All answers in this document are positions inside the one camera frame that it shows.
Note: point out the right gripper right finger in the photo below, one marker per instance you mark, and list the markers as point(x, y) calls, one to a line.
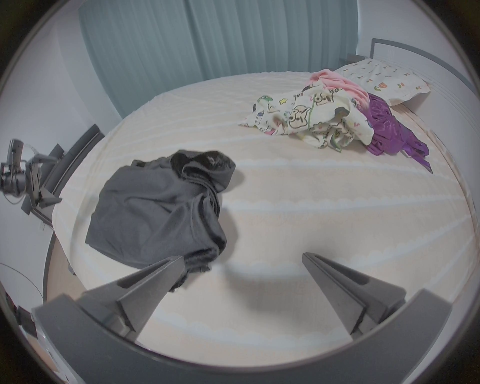
point(348, 292)

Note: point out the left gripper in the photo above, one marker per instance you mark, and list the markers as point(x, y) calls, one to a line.
point(35, 183)

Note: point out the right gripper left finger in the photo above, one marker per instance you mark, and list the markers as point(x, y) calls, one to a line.
point(146, 292)

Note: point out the black T-shirt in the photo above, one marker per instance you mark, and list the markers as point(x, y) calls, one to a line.
point(150, 210)

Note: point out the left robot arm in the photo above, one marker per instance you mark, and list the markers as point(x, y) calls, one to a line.
point(11, 182)

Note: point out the bed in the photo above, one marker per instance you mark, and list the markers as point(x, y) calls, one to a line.
point(300, 225)

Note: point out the blue-green curtain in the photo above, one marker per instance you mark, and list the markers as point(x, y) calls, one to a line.
point(138, 56)
point(273, 37)

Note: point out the purple satin garment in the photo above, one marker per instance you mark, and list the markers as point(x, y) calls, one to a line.
point(386, 127)

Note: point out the white printed garment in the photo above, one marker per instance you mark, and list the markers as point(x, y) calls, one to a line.
point(311, 112)

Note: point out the pink garment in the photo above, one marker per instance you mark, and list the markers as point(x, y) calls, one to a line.
point(337, 80)

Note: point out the white printed pillow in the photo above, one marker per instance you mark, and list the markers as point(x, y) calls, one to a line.
point(386, 80)

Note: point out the grey bedside table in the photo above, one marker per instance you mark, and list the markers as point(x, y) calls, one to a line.
point(352, 59)

